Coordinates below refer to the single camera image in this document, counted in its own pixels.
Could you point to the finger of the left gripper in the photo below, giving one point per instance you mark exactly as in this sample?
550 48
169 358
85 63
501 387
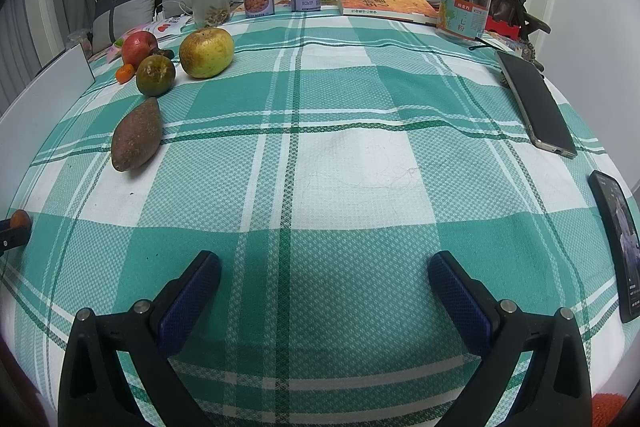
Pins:
12 236

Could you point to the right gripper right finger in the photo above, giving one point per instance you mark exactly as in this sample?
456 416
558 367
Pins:
555 390

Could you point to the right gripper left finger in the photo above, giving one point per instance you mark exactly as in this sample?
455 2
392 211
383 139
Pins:
93 386

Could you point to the dark orange tangerine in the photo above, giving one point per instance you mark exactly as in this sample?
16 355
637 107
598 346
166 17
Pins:
20 219

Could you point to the bright orange mandarin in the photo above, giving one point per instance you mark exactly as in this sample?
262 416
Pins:
125 73

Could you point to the green-brown round fruit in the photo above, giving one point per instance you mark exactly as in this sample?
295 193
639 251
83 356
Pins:
155 75

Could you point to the white board panel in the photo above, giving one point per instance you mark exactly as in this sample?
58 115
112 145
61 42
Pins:
31 117

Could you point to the purple sweet potato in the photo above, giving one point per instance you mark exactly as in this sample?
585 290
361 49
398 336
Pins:
137 137

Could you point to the black smartphone near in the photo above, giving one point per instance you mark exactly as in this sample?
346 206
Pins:
623 239

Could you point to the black smartphone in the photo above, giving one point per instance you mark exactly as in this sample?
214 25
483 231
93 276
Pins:
623 239
542 117

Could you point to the red apple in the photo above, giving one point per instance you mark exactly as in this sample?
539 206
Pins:
137 46

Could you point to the dark dried fruit left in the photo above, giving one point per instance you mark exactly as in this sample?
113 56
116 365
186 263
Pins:
166 53

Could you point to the pink floral paper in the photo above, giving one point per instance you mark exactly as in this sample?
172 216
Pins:
162 30

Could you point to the large yellow pear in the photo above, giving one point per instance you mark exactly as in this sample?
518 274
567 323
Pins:
206 52

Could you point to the black smartphone far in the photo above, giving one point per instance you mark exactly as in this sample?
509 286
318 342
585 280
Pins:
542 117

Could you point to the clear snack pouch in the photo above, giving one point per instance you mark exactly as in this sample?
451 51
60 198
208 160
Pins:
210 13

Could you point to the green white plaid tablecloth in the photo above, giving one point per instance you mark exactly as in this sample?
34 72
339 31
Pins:
324 167

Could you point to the black bag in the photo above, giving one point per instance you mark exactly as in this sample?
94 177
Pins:
509 18

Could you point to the clear plastic jar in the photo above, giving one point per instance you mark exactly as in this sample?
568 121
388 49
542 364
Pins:
463 19

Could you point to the orange book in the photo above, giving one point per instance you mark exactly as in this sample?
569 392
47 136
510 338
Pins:
412 11

